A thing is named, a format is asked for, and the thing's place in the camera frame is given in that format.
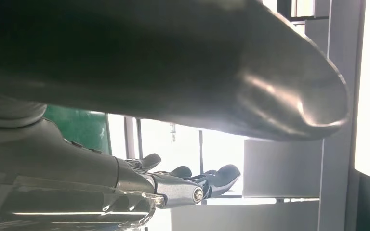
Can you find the dark window frame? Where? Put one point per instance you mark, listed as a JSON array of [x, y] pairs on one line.
[[138, 137]]

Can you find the white partition panel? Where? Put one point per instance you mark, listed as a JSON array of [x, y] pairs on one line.
[[282, 169]]

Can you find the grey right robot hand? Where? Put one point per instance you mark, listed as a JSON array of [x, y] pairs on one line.
[[172, 63]]

